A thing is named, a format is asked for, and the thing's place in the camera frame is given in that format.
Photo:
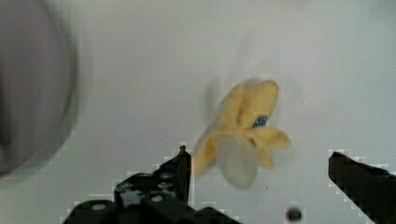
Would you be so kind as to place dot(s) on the yellow plush peeled banana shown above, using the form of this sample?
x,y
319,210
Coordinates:
x,y
239,138

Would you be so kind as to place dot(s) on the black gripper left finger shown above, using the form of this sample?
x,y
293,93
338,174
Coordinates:
x,y
172,177

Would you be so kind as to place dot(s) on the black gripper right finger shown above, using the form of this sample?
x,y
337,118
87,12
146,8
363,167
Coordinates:
x,y
372,189

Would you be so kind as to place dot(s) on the grey round plate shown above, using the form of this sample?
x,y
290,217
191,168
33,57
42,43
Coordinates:
x,y
38,74

